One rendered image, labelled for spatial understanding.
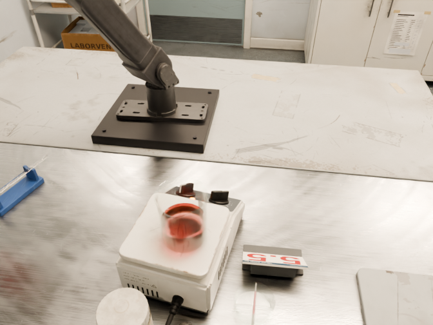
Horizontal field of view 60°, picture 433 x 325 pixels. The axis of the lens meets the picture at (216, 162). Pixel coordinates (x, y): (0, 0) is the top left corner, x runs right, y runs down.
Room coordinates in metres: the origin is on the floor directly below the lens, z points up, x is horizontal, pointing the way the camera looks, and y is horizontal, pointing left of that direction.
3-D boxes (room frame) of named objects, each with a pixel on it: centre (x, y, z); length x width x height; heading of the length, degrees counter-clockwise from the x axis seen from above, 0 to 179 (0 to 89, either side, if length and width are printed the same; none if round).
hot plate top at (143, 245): (0.33, 0.05, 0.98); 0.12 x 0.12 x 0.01; 73
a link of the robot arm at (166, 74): (0.72, 0.13, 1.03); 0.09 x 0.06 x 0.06; 50
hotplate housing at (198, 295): (0.35, 0.05, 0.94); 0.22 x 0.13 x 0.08; 163
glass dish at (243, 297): (0.27, -0.05, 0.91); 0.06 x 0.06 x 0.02
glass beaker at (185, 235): (0.31, 0.04, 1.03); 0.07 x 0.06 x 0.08; 169
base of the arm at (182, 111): (0.73, 0.12, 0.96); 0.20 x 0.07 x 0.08; 84
